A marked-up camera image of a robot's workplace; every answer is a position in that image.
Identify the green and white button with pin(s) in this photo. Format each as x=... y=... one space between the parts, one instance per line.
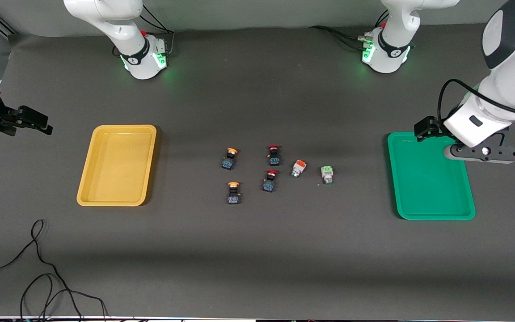
x=327 y=174

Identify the aluminium frame rail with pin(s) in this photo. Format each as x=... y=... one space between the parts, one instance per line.
x=5 y=27

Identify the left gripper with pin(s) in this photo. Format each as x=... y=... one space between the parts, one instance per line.
x=427 y=126

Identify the orange and white button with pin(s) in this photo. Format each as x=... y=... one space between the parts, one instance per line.
x=298 y=167

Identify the red push button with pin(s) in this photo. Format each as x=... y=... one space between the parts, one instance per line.
x=270 y=181
x=274 y=155

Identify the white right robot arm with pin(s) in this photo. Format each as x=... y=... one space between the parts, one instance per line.
x=123 y=27

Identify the yellow push button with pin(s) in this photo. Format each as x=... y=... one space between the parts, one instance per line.
x=229 y=160
x=234 y=193

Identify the dark grey table mat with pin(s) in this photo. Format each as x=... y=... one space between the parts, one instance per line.
x=257 y=250

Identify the yellow plastic tray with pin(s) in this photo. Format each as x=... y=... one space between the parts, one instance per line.
x=116 y=165

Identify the green plastic tray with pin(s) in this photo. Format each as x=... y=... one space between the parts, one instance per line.
x=429 y=176

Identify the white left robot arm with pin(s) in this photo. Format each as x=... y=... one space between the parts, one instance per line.
x=514 y=76

